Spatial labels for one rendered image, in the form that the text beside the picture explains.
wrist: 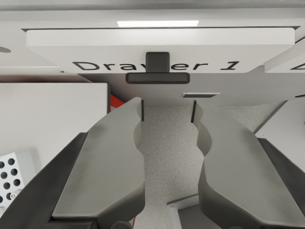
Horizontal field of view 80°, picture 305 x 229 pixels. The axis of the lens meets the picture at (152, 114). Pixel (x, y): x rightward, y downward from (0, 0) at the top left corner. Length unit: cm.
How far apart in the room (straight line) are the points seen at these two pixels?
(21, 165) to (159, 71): 30
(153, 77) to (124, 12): 7
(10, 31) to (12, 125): 23
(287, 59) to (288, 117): 103
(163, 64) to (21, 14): 14
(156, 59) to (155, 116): 91
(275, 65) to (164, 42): 18
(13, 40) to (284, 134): 127
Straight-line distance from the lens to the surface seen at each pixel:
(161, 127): 112
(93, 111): 38
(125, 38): 21
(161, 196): 120
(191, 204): 122
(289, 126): 132
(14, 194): 41
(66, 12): 20
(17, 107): 45
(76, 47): 23
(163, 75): 21
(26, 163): 42
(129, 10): 18
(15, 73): 48
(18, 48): 32
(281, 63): 32
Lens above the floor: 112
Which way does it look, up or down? 87 degrees down
